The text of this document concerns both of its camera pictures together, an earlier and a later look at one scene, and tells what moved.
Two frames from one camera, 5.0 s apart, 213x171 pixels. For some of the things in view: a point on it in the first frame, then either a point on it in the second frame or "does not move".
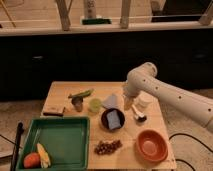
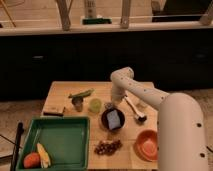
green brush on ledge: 96,21 does not move
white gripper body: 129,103 → 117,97
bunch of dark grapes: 106,148 does not move
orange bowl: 151,145 does not move
